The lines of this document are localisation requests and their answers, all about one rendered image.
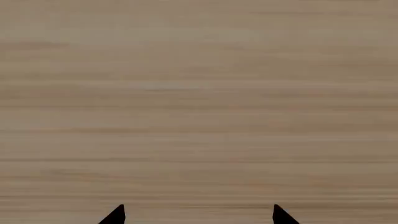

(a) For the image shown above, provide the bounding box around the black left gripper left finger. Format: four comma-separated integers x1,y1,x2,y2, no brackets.
98,203,126,224

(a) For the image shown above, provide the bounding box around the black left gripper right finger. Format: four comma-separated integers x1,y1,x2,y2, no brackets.
272,203,300,224

